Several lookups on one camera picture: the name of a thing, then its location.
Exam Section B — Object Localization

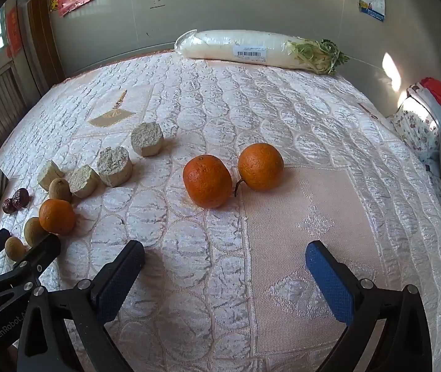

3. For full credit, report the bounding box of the floral pillow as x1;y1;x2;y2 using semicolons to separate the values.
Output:
389;85;441;198

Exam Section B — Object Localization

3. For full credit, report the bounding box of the small orange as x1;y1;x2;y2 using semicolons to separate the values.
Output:
38;199;76;236

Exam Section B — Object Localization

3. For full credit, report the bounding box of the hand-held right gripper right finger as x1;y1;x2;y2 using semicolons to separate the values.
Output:
305;240;432;372

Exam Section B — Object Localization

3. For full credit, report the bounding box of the wooden door frame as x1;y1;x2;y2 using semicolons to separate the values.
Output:
27;0;66;97

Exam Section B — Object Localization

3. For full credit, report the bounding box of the beige yam chunk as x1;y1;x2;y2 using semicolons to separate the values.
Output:
68;165;101;198
96;146;133;188
38;160;66;192
130;122;164;157

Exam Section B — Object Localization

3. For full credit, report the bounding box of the large orange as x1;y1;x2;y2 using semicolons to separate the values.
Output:
183;154;233;209

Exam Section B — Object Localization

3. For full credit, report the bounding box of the brown kiwi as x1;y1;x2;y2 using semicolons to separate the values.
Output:
4;236;26;262
48;178;73;203
24;217;48;247

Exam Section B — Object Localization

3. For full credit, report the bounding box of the wrapped white daikon radish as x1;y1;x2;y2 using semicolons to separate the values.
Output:
175;29;350;75

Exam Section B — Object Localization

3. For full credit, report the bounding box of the red paper strip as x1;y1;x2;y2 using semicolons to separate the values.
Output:
5;7;23;58

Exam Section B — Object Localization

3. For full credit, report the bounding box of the orange with stem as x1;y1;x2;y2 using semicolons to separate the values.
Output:
234;143;284;198

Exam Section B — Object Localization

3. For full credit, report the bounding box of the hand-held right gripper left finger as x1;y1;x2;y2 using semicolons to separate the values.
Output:
17;240;145;372

